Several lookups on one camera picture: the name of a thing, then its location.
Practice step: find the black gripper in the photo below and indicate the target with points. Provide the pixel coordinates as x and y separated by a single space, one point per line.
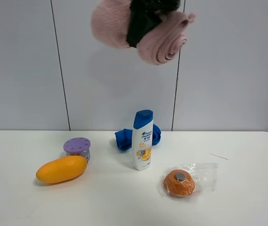
143 17

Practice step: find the pink towel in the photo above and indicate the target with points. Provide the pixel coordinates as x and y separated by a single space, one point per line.
110 21

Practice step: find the orange object in plastic bag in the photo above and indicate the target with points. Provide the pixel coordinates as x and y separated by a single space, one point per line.
188 180

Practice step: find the white blue shampoo bottle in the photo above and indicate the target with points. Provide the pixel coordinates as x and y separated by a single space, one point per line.
142 139

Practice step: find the blue rolled cloth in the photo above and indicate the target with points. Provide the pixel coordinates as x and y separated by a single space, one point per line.
124 138

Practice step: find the purple lid air freshener jar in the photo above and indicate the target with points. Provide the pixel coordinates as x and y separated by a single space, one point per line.
78 146

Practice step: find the yellow mango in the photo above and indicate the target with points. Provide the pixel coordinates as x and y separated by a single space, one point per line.
62 169

